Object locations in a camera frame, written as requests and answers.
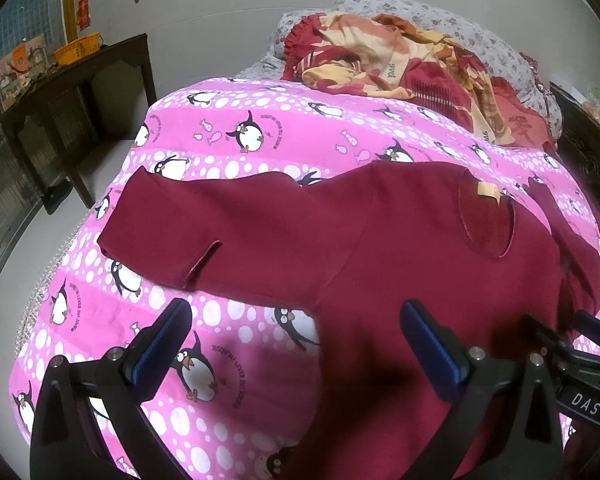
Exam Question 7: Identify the dark wooden table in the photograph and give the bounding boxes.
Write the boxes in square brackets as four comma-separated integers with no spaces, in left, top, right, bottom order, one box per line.
[1,34,157,208]

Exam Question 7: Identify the orange box on table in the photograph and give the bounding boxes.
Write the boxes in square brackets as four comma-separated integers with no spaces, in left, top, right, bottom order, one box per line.
[0,34,50,112]

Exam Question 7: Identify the red yellow floral blanket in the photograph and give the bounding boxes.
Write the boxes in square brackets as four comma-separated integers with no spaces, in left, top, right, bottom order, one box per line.
[283,12,553,148]

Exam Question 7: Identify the maroon red shirt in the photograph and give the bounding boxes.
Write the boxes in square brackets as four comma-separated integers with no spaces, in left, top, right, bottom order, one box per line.
[98,160,600,479]

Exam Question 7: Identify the grey floral pillow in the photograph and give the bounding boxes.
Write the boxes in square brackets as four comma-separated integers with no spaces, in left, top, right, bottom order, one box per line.
[237,0,562,140]

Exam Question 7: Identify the pink penguin bedsheet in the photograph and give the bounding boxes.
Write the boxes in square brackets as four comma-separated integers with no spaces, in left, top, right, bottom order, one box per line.
[9,78,600,479]

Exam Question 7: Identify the red wall sign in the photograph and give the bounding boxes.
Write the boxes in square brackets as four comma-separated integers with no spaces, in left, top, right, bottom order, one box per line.
[76,0,91,30]

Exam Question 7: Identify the black shoe under table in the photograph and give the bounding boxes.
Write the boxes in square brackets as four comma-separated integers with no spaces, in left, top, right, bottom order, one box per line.
[42,179,73,214]

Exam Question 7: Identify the orange plastic basket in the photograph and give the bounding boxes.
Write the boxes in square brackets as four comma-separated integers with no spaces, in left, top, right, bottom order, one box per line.
[53,32,102,66]

